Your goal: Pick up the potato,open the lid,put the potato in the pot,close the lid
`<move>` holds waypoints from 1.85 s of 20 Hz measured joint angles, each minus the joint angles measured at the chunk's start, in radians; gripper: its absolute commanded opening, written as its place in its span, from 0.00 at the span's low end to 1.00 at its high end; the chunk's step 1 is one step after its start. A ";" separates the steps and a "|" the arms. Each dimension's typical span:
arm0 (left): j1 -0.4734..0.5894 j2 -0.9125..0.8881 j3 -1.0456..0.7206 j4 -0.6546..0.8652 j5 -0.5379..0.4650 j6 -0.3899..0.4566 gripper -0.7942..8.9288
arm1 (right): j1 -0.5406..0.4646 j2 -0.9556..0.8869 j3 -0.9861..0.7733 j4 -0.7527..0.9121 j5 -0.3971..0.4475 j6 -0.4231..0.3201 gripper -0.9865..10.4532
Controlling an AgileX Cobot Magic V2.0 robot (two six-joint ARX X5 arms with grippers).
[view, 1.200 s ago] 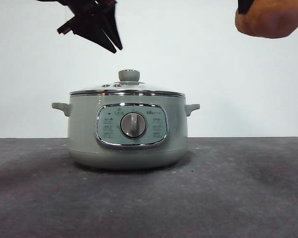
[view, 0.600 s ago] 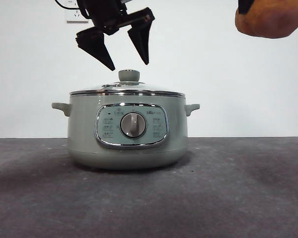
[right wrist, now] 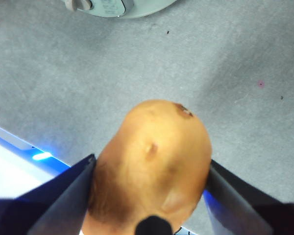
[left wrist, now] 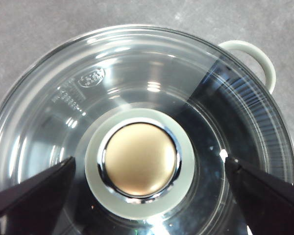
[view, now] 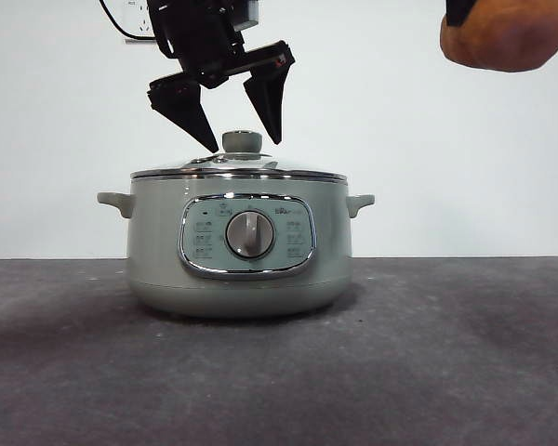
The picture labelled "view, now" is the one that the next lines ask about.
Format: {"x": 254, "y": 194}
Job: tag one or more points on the pale green electric pot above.
{"x": 158, "y": 241}

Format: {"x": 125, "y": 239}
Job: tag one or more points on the pale grey camera box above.
{"x": 248, "y": 14}

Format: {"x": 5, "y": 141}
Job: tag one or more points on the white wall socket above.
{"x": 137, "y": 21}

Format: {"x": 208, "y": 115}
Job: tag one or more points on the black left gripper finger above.
{"x": 186, "y": 111}
{"x": 269, "y": 97}

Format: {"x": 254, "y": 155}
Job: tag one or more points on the glass lid with green knob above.
{"x": 240, "y": 141}

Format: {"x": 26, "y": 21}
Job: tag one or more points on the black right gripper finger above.
{"x": 456, "y": 11}

